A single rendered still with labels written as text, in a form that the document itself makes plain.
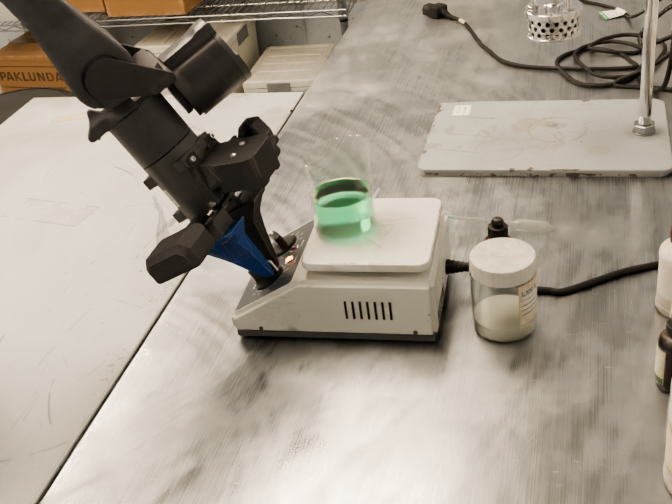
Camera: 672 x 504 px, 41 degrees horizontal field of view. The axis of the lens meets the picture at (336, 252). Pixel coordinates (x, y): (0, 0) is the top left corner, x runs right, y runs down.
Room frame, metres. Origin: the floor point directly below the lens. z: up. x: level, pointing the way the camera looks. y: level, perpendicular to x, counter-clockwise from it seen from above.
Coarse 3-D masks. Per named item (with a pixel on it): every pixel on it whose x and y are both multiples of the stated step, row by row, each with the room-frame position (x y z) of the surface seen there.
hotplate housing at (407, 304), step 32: (448, 256) 0.76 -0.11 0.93; (288, 288) 0.70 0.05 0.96; (320, 288) 0.68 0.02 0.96; (352, 288) 0.67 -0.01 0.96; (384, 288) 0.67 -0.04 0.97; (416, 288) 0.66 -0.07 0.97; (256, 320) 0.70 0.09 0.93; (288, 320) 0.69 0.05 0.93; (320, 320) 0.68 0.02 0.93; (352, 320) 0.67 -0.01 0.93; (384, 320) 0.67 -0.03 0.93; (416, 320) 0.66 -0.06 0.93
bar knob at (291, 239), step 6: (270, 234) 0.80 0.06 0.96; (276, 234) 0.79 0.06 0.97; (276, 240) 0.78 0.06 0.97; (282, 240) 0.78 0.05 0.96; (288, 240) 0.79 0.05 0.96; (294, 240) 0.78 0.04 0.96; (276, 246) 0.80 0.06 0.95; (282, 246) 0.77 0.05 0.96; (288, 246) 0.78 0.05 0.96; (276, 252) 0.78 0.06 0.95; (282, 252) 0.77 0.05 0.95
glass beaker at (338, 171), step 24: (336, 144) 0.77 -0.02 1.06; (360, 144) 0.76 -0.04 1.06; (312, 168) 0.72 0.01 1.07; (336, 168) 0.77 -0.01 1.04; (360, 168) 0.72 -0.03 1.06; (312, 192) 0.73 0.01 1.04; (336, 192) 0.71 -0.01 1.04; (360, 192) 0.72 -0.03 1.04; (336, 216) 0.71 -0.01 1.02; (360, 216) 0.72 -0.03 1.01; (336, 240) 0.72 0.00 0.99
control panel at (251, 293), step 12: (300, 228) 0.81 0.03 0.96; (312, 228) 0.79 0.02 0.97; (300, 240) 0.78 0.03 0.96; (288, 252) 0.77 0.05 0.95; (300, 252) 0.75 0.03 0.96; (288, 264) 0.74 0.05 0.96; (288, 276) 0.71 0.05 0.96; (252, 288) 0.74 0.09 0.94; (276, 288) 0.70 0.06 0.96; (240, 300) 0.73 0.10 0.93; (252, 300) 0.71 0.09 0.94
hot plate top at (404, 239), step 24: (384, 216) 0.75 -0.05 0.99; (408, 216) 0.75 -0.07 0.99; (432, 216) 0.74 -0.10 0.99; (312, 240) 0.73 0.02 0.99; (360, 240) 0.72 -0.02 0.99; (384, 240) 0.71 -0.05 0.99; (408, 240) 0.70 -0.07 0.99; (432, 240) 0.70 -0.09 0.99; (312, 264) 0.69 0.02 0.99; (336, 264) 0.68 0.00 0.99; (360, 264) 0.68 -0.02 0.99; (384, 264) 0.67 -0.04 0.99; (408, 264) 0.66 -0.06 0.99
